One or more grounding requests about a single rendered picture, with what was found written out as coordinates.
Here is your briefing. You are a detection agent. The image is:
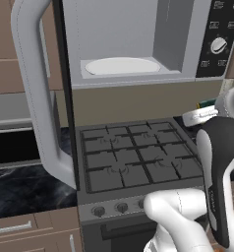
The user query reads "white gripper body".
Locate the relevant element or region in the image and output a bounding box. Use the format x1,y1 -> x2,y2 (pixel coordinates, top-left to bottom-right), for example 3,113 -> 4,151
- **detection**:
182,106 -> 220,128

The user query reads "green and yellow sponge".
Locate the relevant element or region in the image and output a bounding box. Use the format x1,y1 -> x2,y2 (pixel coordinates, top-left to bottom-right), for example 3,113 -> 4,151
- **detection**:
196,97 -> 218,110

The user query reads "white microwave dial knob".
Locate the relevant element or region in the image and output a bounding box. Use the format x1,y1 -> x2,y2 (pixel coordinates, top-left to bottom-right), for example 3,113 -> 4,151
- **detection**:
209,36 -> 229,55

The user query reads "white microwave turntable plate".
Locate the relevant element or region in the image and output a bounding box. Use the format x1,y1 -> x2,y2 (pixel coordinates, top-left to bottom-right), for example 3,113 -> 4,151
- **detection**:
85,57 -> 162,76

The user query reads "grey microwave oven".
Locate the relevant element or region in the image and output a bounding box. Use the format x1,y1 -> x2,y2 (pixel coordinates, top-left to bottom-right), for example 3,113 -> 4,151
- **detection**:
61,0 -> 234,91

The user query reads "black microwave door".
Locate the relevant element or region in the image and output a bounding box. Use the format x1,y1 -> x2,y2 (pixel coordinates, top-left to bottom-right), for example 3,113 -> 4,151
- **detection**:
51,0 -> 82,192

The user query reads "dark grey gas hob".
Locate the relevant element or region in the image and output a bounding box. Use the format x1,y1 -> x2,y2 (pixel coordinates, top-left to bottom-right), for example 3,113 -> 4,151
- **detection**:
76,118 -> 209,195

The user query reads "dark grey oven door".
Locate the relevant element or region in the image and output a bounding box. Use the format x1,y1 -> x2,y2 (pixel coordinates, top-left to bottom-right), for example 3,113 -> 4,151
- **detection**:
80,217 -> 162,252

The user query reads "grey framed dark opening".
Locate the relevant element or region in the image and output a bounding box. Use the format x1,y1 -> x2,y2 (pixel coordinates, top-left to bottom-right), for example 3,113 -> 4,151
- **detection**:
0,92 -> 57,171

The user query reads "brown base cupboard door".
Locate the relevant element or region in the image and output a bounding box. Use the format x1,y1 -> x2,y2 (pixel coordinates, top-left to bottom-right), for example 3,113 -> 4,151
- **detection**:
0,228 -> 84,252

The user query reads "black oven door handle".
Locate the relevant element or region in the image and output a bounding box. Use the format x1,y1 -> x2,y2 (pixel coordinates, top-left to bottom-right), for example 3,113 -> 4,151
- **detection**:
99,220 -> 159,241

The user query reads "grey microwave door handle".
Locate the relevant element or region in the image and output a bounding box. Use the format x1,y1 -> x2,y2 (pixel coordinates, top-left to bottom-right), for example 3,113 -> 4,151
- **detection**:
10,0 -> 78,191

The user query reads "silver cupboard door handle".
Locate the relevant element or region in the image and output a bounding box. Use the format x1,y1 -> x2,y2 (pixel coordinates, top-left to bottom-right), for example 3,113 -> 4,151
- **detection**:
69,233 -> 77,252

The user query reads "silver drawer handle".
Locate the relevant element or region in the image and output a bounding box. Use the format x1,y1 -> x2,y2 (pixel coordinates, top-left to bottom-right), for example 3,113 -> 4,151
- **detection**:
0,220 -> 33,234

